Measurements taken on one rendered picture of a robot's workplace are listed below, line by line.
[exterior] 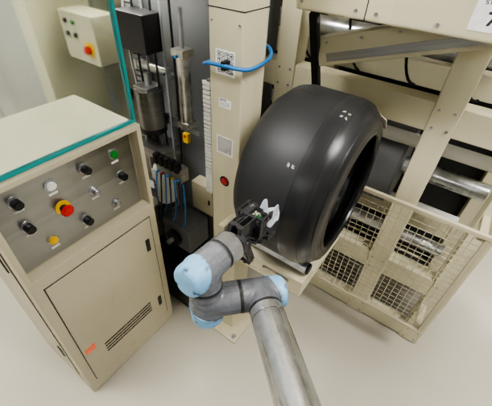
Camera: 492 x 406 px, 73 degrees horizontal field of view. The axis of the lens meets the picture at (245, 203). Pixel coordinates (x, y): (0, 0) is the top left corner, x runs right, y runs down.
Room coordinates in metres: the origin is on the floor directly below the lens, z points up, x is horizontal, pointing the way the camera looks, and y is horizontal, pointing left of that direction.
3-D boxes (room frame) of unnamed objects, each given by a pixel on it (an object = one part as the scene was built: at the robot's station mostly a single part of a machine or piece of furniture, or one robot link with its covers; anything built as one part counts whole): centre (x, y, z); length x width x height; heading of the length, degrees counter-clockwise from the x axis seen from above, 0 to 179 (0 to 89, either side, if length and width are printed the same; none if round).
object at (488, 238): (1.12, -0.54, 0.65); 0.90 x 0.02 x 0.70; 57
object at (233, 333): (1.09, 0.05, 0.01); 0.27 x 0.27 x 0.02; 57
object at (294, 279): (0.85, -0.10, 0.84); 0.36 x 0.09 x 0.06; 57
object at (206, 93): (1.12, 0.14, 1.19); 0.05 x 0.04 x 0.48; 147
